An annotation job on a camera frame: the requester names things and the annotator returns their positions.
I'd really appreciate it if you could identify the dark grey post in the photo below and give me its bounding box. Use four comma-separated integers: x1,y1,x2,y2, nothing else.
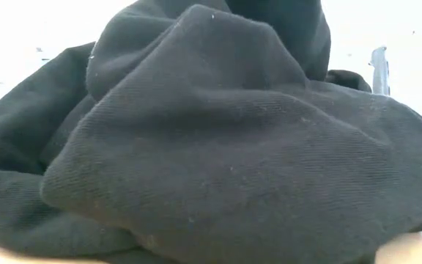
369,45,391,97

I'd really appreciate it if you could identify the black garment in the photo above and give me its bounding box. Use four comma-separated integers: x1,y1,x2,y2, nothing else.
0,0,422,264

